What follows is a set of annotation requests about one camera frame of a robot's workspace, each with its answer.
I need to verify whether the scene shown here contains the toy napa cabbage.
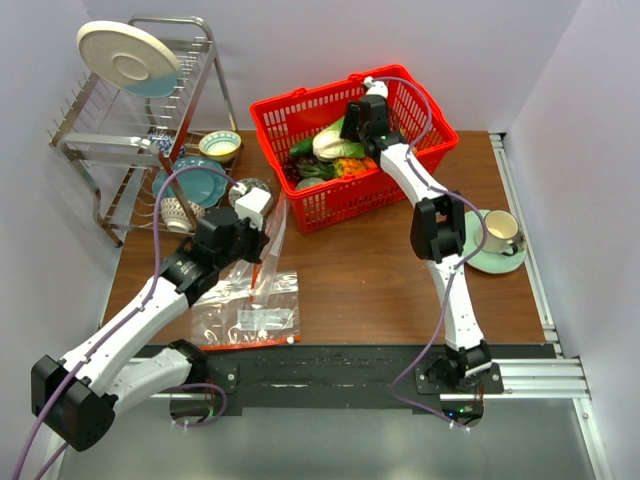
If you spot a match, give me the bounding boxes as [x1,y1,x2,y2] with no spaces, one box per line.
[313,117,366,160]

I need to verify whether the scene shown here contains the zip bag red zipper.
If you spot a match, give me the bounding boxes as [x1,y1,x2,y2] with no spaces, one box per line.
[226,195,288,308]

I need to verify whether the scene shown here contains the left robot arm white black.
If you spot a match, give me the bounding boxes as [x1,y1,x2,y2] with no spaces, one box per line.
[31,205,269,452]

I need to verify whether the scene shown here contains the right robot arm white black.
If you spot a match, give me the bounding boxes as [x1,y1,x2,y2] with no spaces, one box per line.
[341,92,492,393]

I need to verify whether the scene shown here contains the toy pineapple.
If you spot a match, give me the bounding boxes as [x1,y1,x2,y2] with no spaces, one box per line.
[297,157,377,181]

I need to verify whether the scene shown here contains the black white patterned bowl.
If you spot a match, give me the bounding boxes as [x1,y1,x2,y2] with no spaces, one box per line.
[227,177,273,215]

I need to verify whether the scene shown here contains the teal scalloped plate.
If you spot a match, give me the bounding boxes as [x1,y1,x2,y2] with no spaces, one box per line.
[173,156,228,209]

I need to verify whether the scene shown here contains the toy cucumber green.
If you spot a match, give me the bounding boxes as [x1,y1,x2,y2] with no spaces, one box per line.
[288,137,313,160]

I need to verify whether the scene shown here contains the blue patterned white bowl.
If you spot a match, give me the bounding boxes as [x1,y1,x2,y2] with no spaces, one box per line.
[160,198,194,234]

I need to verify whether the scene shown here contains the toy dark grapes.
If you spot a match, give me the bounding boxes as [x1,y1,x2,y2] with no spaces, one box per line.
[282,156,319,183]

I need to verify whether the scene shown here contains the red plastic shopping basket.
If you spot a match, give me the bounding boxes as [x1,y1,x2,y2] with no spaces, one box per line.
[250,65,458,233]

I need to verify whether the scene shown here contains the yellow rim teal bowl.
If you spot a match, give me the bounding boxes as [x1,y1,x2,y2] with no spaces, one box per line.
[198,131,242,164]

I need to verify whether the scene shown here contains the metal dish rack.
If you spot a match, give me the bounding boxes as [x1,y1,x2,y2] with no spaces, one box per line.
[49,14,237,247]

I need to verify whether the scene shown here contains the small blue patterned dish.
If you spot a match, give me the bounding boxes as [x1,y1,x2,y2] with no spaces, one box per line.
[147,129,176,159]

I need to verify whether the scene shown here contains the cream speckled mug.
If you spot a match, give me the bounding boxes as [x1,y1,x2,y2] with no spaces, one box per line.
[474,210,526,257]

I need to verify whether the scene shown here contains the mint green saucer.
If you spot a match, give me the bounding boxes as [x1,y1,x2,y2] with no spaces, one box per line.
[467,210,527,274]

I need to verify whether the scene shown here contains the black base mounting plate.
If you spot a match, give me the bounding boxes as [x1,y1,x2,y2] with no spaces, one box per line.
[87,342,557,419]

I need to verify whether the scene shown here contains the large white blue plate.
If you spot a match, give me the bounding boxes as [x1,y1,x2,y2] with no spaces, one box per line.
[76,21,182,98]

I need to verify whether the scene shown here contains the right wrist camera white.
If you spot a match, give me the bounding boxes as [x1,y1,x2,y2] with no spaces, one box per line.
[363,76,389,99]

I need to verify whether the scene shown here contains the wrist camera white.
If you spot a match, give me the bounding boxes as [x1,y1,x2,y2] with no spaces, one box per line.
[234,187,273,230]
[363,76,389,99]

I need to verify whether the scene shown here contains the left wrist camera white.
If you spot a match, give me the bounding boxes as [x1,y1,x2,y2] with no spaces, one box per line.
[234,187,273,230]

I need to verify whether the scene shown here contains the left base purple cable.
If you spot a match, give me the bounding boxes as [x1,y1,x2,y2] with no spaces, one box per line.
[177,382,231,429]

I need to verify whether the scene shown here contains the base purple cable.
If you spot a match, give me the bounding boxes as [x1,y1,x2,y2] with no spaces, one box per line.
[388,344,486,426]
[177,382,231,429]

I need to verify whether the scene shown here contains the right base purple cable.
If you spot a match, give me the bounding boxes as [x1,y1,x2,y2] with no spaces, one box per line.
[388,344,486,426]

